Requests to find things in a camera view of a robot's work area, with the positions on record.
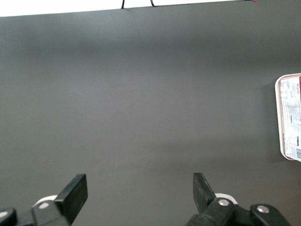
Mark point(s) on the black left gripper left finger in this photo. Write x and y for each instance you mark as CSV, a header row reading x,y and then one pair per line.
x,y
73,195

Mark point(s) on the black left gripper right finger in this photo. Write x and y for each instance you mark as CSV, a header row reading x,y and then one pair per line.
x,y
202,193

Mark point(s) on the white rectangular tray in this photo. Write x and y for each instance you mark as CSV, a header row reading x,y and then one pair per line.
x,y
277,117

